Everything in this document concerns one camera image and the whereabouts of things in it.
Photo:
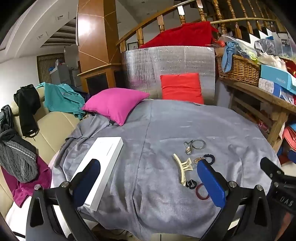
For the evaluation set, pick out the wooden bench table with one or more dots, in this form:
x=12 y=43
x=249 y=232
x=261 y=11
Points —
x=249 y=89

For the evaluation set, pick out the white storage container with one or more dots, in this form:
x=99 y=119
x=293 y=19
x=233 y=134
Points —
x=60 y=75

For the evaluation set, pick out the black scrunchie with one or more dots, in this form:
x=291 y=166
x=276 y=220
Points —
x=212 y=157

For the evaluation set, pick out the silver foil mat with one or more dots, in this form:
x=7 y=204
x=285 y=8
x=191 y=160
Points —
x=143 y=67

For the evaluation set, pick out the grey cloth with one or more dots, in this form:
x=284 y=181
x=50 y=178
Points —
x=161 y=129

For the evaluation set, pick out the black jacket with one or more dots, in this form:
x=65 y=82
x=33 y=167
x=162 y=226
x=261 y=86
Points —
x=5 y=118

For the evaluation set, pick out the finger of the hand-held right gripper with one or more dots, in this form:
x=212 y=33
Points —
x=271 y=168

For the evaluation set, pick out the white rectangular box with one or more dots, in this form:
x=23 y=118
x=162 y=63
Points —
x=101 y=160

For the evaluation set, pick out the light blue cardboard box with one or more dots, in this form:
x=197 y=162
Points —
x=275 y=76

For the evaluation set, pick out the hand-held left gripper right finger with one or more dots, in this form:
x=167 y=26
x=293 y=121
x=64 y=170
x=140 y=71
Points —
x=211 y=185

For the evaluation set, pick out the red pillow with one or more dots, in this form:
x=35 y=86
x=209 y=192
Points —
x=180 y=88

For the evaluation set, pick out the teal garment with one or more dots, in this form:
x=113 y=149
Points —
x=60 y=97

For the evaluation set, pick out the beige sofa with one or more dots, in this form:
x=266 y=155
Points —
x=53 y=129

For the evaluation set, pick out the magenta garment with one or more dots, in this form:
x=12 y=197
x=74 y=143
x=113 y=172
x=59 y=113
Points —
x=30 y=192

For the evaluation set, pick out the blue scarf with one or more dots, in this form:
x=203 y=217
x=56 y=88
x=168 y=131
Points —
x=227 y=58

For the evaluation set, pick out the grey knit sweater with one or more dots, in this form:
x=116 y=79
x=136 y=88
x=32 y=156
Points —
x=16 y=160

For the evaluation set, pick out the metal wristwatch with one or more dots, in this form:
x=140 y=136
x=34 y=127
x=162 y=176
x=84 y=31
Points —
x=188 y=149

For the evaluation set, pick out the clear plastic bag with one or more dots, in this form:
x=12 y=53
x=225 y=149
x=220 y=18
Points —
x=266 y=46

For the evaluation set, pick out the pink red bag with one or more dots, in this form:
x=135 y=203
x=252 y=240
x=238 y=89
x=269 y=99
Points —
x=290 y=139

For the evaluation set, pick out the wooden stair railing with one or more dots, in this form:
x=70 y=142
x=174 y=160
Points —
x=140 y=37

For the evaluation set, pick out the red cloth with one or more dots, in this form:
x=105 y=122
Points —
x=185 y=34

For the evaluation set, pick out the cream hair claw clip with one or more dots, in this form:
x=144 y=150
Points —
x=182 y=166

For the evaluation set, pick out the small black hair clip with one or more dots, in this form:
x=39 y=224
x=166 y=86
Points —
x=191 y=185

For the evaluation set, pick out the white bed sheet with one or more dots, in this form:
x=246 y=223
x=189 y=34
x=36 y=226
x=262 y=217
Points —
x=16 y=220

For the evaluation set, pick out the white and blue box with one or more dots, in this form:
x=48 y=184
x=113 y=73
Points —
x=268 y=85

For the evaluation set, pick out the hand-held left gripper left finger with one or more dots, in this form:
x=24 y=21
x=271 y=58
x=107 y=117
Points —
x=87 y=183

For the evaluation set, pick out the wicker basket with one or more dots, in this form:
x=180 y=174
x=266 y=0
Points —
x=240 y=69

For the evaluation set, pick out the pink pillow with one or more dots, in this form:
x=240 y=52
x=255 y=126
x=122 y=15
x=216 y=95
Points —
x=115 y=104

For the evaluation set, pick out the black garment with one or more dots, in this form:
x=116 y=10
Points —
x=27 y=109

